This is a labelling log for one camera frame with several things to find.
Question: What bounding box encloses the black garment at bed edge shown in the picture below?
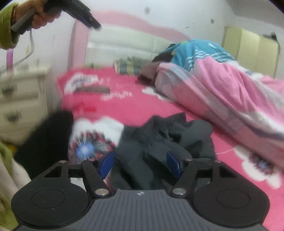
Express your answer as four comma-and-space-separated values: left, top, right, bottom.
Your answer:
14, 111, 74, 179

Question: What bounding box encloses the person's left hand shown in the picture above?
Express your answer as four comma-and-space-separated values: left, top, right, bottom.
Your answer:
13, 0, 61, 29

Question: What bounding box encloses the striped pillow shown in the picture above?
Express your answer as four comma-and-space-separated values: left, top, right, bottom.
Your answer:
113, 57, 152, 76

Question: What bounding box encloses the dark brown cloth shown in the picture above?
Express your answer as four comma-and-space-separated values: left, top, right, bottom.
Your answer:
137, 52, 173, 86

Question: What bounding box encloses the dark grey garment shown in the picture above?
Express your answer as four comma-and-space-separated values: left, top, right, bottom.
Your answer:
110, 113, 216, 192

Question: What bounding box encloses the pink floral bed sheet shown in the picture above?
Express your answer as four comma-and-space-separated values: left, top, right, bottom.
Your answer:
57, 68, 283, 230

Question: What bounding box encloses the green sleeve left forearm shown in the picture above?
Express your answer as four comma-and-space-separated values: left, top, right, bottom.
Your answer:
0, 3, 19, 50

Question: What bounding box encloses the pink white headboard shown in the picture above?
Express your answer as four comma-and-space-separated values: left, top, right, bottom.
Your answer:
68, 11, 190, 69

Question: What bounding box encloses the pink patchwork quilt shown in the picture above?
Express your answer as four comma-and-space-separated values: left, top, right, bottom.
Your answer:
155, 39, 283, 168

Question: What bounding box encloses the cream bedside drawer cabinet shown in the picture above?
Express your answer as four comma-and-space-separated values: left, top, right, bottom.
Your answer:
1, 66, 51, 145

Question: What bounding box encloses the yellow wardrobe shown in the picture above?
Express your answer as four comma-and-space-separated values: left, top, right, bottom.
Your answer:
222, 26, 280, 77

